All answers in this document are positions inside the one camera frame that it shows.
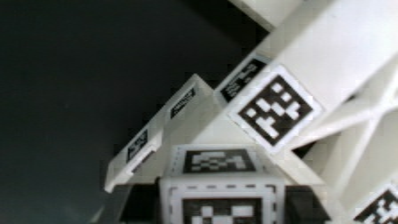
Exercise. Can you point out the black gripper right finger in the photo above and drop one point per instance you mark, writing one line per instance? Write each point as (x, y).
(305, 211)

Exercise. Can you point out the white obstacle fence wall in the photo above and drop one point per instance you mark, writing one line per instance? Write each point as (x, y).
(267, 11)

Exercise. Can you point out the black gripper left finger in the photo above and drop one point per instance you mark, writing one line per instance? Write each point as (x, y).
(132, 206)

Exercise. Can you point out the white chair nut cube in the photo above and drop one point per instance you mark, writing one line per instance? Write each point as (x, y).
(223, 199)

